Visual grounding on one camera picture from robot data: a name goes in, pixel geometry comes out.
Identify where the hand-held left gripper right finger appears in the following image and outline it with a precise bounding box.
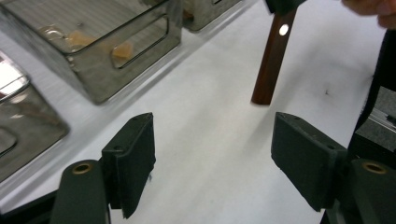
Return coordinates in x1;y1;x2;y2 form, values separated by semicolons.
270;111;348;213

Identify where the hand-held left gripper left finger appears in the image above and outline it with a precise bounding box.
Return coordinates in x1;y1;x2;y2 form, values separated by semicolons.
101;111;157;219

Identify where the knife with wooden handle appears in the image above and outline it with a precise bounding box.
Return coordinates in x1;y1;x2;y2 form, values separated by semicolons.
250;8;298;106

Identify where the clear grey plastic bin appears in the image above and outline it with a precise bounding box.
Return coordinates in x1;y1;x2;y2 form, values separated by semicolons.
0;50;70;184
0;0;184;105
181;0;247;33

